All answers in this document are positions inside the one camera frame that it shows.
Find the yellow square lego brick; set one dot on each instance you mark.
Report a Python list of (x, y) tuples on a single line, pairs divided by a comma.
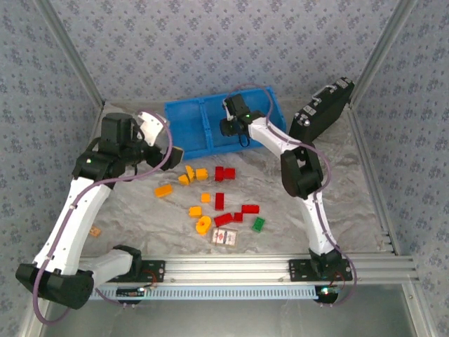
[(201, 174)]

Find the long orange lego brick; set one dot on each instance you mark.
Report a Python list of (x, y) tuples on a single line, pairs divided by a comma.
[(163, 191)]

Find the small orange lego brick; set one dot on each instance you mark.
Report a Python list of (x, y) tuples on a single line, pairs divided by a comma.
[(205, 198)]

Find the orange square lego brick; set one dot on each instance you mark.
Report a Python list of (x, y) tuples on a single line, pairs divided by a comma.
[(195, 212)]

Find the yellow lego piece with hole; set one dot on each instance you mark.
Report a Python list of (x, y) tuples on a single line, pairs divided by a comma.
[(203, 225)]

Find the long red lego brick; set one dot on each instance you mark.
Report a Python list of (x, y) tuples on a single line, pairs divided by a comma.
[(250, 209), (223, 219)]

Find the small red lego brick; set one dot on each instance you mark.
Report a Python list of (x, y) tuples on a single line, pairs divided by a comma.
[(238, 216)]

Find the green lego brick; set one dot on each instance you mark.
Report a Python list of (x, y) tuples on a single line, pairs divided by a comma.
[(259, 224)]

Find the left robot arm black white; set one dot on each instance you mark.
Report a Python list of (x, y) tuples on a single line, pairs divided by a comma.
[(70, 224)]

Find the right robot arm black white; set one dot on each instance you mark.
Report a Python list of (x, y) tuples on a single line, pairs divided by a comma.
[(301, 172)]

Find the yellow wedge lego piece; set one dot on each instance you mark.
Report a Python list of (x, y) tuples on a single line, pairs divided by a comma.
[(190, 171)]

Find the orange wedge lego piece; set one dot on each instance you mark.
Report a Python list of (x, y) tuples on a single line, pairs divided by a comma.
[(183, 180)]

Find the blue three-compartment plastic bin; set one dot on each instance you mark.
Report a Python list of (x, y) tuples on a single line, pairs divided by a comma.
[(186, 126)]

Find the black briefcase with silver latches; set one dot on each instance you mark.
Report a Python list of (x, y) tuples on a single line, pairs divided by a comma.
[(322, 112)]

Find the playing card box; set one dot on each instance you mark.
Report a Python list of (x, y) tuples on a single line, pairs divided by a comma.
[(224, 236)]

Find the small tan wooden block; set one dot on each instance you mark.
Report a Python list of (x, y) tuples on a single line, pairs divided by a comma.
[(94, 232)]

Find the small controller board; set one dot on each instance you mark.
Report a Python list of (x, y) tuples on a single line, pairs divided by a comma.
[(328, 293), (129, 292)]

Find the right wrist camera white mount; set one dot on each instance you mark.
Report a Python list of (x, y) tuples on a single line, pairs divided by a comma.
[(228, 112)]

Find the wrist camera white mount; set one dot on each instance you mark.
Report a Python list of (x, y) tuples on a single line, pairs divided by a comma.
[(152, 128), (228, 112)]

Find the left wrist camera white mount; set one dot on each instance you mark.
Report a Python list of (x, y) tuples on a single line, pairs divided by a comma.
[(152, 128)]

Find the aluminium upright post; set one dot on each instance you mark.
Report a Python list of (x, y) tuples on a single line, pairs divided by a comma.
[(70, 52), (384, 49)]

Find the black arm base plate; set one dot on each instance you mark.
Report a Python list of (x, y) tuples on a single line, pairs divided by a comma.
[(154, 268), (300, 268)]

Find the aluminium cross rail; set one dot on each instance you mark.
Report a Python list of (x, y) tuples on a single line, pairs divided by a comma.
[(228, 268)]

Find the aluminium side rail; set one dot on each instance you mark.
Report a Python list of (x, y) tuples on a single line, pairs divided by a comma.
[(373, 175)]

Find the aluminium frame leg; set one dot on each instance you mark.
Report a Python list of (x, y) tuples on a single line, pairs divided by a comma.
[(419, 312), (29, 330)]

